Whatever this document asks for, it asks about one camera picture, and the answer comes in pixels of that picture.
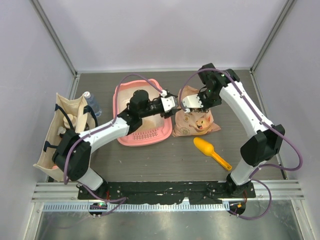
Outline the yellow plastic scoop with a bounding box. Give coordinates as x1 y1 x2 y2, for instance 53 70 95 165
193 137 232 171

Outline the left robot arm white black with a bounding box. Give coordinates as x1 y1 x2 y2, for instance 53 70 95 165
52 90 179 200

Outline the beige canvas tote bag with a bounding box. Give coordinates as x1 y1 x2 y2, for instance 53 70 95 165
33 94 98 182

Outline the dark bottle white pump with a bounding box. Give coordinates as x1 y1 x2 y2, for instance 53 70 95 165
57 126 67 138

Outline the clear plastic water bottle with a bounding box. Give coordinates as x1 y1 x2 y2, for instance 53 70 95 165
83 91 102 117

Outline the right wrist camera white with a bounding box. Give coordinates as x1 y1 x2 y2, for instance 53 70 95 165
181 94 203 113

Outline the pink litter box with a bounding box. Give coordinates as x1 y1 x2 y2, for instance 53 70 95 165
112 79 173 147

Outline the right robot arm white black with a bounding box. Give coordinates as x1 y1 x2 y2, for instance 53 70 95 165
182 63 285 198

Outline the aluminium rail frame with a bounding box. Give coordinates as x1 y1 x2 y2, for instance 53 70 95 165
31 180 304 215

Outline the beige wooden item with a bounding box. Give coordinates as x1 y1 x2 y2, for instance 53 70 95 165
63 113 78 129

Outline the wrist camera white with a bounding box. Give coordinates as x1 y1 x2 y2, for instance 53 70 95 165
160 89 178 113
181 94 203 113

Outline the pink cat litter bag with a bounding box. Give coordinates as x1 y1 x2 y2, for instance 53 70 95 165
171 84 222 138

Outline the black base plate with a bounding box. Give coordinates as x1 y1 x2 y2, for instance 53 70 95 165
76 181 256 205

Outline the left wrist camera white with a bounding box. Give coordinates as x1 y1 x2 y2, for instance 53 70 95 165
160 89 178 113

